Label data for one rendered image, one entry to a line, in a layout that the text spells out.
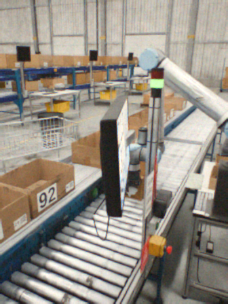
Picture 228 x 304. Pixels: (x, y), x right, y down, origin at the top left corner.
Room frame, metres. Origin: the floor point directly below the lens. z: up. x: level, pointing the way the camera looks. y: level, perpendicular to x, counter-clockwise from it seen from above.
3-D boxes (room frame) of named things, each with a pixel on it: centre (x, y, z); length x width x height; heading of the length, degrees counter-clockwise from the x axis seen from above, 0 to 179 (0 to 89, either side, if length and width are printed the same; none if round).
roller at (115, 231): (1.33, 0.01, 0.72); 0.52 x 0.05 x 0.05; 64
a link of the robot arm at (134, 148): (1.62, -0.13, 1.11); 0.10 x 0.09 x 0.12; 65
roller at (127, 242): (1.27, 0.04, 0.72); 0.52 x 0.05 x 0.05; 64
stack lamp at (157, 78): (1.08, -0.16, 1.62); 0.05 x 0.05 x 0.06
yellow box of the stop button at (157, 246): (1.09, -0.24, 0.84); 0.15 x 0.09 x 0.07; 154
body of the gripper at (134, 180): (1.62, -0.13, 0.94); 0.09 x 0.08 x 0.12; 64
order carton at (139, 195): (1.87, -0.15, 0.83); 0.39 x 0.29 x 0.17; 155
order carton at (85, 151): (2.13, 0.13, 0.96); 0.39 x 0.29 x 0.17; 154
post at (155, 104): (1.08, -0.17, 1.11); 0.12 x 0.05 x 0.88; 154
